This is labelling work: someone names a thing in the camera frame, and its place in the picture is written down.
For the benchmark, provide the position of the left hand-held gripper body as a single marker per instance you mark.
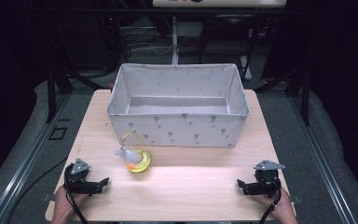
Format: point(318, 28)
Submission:
point(77, 183)

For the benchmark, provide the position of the person's left hand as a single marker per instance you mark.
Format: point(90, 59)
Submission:
point(62, 207)

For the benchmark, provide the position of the grey printed fabric storage box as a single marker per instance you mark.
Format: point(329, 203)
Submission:
point(180, 130)

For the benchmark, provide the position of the person's right hand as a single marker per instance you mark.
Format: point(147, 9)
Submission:
point(282, 210)

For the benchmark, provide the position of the white desk leg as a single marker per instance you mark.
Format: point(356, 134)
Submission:
point(175, 43)

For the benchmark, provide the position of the black chair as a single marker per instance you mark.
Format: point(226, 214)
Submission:
point(230, 37)

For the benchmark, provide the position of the black metal stand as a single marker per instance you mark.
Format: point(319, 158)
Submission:
point(306, 99)
point(51, 93)

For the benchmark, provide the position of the aluminium floor rail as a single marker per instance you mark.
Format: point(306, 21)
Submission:
point(323, 168)
point(28, 161)

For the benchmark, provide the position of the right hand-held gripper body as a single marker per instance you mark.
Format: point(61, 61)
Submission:
point(265, 183)

